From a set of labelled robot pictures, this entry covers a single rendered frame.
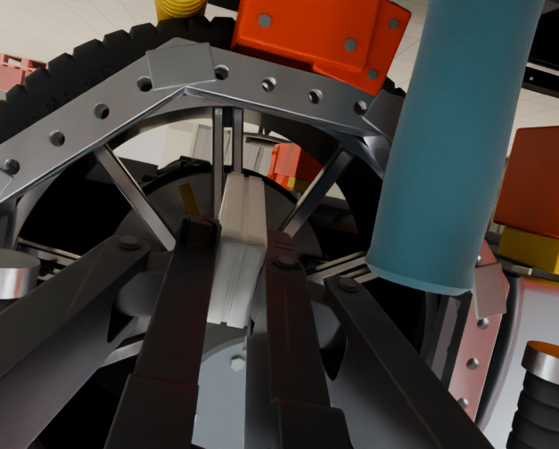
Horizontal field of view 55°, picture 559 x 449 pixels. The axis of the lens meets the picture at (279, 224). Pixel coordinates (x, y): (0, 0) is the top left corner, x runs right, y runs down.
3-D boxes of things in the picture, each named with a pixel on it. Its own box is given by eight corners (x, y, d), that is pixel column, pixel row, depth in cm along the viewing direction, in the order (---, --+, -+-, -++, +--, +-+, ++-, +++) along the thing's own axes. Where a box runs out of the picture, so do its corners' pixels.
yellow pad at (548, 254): (503, 224, 88) (495, 255, 88) (563, 239, 74) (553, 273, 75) (575, 240, 91) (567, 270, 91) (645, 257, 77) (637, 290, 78)
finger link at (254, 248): (243, 240, 16) (268, 246, 16) (246, 174, 22) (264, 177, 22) (223, 326, 17) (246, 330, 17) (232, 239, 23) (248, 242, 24)
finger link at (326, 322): (262, 294, 15) (366, 314, 15) (260, 225, 19) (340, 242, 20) (250, 340, 15) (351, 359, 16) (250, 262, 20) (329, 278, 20)
